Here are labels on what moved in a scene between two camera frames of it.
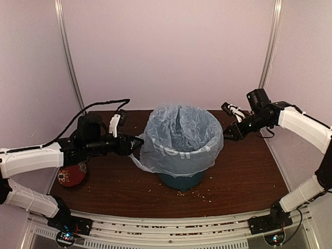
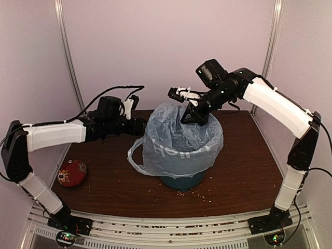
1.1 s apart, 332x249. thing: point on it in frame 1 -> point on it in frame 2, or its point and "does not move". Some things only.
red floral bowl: (72, 175) does not move
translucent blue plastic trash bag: (179, 140) does not move
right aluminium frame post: (276, 22) does not move
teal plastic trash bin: (182, 183) does not move
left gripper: (126, 150) -> (136, 126)
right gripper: (235, 129) -> (197, 116)
